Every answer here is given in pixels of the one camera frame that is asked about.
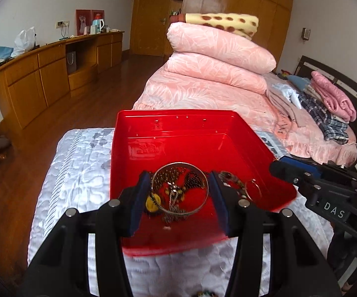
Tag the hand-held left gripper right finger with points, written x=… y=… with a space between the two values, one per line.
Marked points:
x=220 y=205

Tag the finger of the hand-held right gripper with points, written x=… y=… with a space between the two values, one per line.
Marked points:
x=285 y=171
x=296 y=162

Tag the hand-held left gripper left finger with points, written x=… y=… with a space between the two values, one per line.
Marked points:
x=138 y=204

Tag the silver bangle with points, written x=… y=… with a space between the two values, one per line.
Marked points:
x=181 y=212

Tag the red plastic tray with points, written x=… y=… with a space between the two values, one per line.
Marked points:
x=181 y=136

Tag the folded plaid clothes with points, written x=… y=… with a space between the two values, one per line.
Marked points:
x=327 y=120

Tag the beige cloth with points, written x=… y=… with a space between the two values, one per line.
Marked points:
x=280 y=105

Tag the white crumpled cloth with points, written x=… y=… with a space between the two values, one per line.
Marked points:
x=288 y=94

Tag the white leaf-pattern quilted cover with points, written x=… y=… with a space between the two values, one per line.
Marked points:
x=73 y=176

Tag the folded pink blanket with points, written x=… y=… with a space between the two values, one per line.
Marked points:
x=336 y=96

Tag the blue folded cloth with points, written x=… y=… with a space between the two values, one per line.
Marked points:
x=297 y=81

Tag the pink bed cover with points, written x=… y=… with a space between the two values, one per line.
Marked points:
x=197 y=99

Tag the folded pink quilt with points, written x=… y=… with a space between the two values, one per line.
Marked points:
x=212 y=74
x=221 y=48

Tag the silver gift bag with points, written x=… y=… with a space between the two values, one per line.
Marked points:
x=71 y=62

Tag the yellow brown-spotted blanket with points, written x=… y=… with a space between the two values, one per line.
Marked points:
x=225 y=21

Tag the wooden sideboard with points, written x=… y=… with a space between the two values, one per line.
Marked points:
x=27 y=89

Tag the wooden door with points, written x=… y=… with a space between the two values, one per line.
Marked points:
x=149 y=21

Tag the pale kettle with red lid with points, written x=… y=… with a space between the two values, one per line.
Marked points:
x=98 y=24

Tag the white plastic bag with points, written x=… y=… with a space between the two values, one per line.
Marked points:
x=23 y=41

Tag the dark wooden bed frame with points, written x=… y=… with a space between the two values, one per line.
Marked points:
x=336 y=74

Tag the wall intercom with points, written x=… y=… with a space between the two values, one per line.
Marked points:
x=305 y=34

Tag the red picture frame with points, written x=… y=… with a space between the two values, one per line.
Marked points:
x=82 y=21
x=99 y=13

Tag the wall socket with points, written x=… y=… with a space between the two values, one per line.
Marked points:
x=61 y=23

